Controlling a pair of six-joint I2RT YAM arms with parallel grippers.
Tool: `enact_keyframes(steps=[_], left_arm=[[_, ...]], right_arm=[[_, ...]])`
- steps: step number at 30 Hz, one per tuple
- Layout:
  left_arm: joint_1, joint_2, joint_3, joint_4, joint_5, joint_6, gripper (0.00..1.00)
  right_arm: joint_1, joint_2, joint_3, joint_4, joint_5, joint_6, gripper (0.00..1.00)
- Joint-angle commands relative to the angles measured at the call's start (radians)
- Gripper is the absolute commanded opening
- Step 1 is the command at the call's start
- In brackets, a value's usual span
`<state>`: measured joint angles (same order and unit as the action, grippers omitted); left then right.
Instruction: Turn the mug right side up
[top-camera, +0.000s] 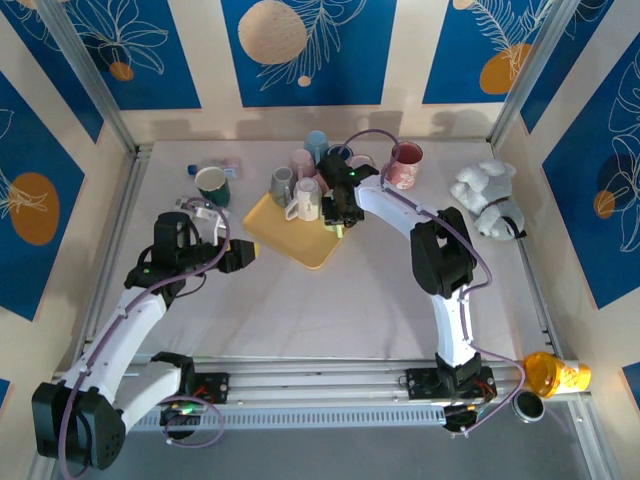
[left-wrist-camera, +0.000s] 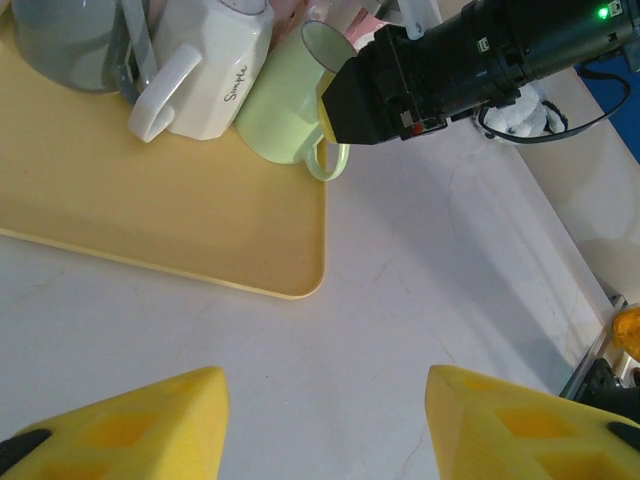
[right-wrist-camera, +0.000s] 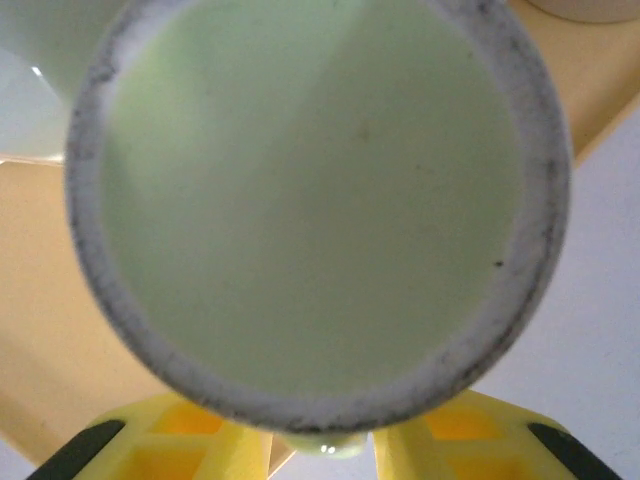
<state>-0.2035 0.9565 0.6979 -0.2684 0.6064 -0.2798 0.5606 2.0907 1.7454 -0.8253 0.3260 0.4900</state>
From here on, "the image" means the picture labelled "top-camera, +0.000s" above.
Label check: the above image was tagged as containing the pink patterned mug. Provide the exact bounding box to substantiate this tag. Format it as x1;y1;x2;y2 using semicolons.
383;141;425;192

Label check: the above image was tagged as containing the grey white plush toy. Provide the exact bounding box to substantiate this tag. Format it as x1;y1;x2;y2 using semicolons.
448;158;527;242

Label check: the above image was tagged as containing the orange pill bottle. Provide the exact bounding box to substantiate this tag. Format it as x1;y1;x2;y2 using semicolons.
523;351;594;400

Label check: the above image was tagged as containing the dark green mug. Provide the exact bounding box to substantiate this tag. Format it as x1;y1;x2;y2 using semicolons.
193;166;232;207

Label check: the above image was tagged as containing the plastic water bottle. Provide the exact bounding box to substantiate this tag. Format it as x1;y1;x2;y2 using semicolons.
186;156;245;180

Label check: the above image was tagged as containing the yellow tray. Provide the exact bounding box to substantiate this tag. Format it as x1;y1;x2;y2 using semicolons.
243;191;350;271

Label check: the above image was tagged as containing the aluminium mounting rail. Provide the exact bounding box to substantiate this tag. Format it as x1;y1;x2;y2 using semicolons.
42;355;594;415

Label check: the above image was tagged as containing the light pink mug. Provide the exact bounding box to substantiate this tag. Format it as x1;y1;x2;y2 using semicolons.
290;148;317;180

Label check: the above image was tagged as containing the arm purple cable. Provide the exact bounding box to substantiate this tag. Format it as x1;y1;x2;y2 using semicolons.
339;128;531;437
58;202;232;479

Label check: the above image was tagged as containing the aluminium frame post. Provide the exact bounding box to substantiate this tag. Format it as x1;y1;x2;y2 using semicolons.
35;0;141;156
488;0;581;147

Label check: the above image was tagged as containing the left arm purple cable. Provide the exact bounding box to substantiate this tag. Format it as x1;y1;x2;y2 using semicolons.
58;202;232;479

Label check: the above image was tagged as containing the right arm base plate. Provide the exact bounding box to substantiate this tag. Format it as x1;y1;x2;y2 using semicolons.
404;367;497;402

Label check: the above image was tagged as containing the light blue mug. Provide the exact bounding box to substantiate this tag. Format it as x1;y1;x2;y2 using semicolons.
303;130;330;164

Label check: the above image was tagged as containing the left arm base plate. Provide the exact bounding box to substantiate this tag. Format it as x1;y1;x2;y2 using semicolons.
138;371;232;407

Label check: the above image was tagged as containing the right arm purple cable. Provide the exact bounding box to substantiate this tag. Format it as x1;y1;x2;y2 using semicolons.
339;128;531;437

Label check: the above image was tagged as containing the white mug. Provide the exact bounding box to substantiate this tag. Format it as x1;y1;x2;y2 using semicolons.
283;178;322;223

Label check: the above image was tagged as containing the slotted grey cable duct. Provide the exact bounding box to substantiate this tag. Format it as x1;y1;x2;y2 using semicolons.
62;405;447;432

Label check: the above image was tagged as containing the aluminium side rail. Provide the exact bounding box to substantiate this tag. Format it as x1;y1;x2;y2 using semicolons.
72;144;151;371

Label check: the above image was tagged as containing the grey mug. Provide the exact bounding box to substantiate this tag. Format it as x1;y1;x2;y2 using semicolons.
270;166;297;207

